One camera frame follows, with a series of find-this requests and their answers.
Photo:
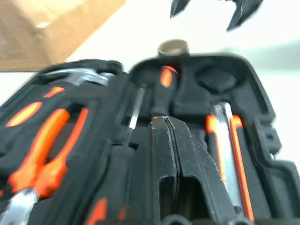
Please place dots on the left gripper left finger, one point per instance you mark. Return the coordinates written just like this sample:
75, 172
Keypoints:
162, 150

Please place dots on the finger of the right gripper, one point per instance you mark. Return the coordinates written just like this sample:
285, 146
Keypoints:
245, 11
179, 7

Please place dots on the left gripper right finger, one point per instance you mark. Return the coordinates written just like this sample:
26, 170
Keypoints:
194, 159

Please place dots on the black orange utility knife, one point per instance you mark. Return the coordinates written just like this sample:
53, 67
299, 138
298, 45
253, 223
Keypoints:
236, 152

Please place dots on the long black orange screwdriver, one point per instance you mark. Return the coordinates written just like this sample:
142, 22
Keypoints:
137, 110

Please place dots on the short black orange screwdriver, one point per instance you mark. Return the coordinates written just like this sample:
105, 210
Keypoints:
164, 93

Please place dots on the black tool case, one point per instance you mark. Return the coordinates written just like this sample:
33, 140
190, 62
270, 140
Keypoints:
253, 112

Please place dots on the brown tape roll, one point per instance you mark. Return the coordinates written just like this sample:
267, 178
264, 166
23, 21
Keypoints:
173, 48

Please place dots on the brown cardboard box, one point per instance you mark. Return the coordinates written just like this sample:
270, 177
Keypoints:
47, 32

